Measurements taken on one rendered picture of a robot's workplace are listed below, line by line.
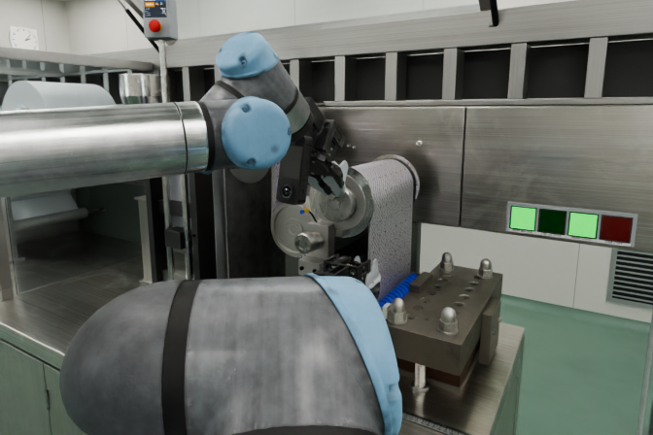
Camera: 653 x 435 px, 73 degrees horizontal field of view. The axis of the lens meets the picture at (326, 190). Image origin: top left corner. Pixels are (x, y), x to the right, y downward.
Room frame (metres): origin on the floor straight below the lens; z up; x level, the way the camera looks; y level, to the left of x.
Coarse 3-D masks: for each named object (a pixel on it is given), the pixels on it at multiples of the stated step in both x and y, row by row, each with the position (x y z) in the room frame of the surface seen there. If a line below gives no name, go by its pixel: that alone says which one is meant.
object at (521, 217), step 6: (516, 210) 1.00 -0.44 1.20; (522, 210) 1.00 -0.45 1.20; (528, 210) 0.99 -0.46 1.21; (534, 210) 0.98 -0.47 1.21; (516, 216) 1.00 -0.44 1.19; (522, 216) 1.00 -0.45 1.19; (528, 216) 0.99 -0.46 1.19; (534, 216) 0.98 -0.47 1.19; (516, 222) 1.00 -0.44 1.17; (522, 222) 1.00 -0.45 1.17; (528, 222) 0.99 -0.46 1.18; (522, 228) 1.00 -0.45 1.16; (528, 228) 0.99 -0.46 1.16
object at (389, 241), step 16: (384, 224) 0.91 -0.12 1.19; (400, 224) 0.99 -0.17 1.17; (368, 240) 0.85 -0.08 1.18; (384, 240) 0.91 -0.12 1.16; (400, 240) 0.99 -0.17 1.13; (368, 256) 0.85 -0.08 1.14; (384, 256) 0.91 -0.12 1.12; (400, 256) 0.99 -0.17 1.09; (384, 272) 0.91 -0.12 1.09; (400, 272) 1.00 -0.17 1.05; (384, 288) 0.91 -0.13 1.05
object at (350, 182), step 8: (352, 184) 0.85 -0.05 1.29; (320, 192) 0.89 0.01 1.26; (360, 192) 0.85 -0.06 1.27; (360, 200) 0.85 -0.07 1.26; (320, 208) 0.89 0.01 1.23; (360, 208) 0.85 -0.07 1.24; (360, 216) 0.85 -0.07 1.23; (336, 224) 0.87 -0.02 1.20; (344, 224) 0.86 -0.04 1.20; (352, 224) 0.85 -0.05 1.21
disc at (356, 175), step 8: (352, 168) 0.86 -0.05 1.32; (352, 176) 0.86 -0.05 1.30; (360, 176) 0.85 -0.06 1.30; (360, 184) 0.85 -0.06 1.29; (368, 184) 0.84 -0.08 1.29; (312, 192) 0.90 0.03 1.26; (368, 192) 0.84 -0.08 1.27; (312, 200) 0.90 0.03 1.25; (368, 200) 0.84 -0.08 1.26; (312, 208) 0.90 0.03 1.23; (368, 208) 0.84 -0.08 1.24; (320, 216) 0.89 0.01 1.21; (352, 216) 0.86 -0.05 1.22; (368, 216) 0.84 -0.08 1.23; (360, 224) 0.85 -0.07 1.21; (336, 232) 0.87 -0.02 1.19; (344, 232) 0.87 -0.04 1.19; (352, 232) 0.86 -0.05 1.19; (360, 232) 0.85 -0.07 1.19
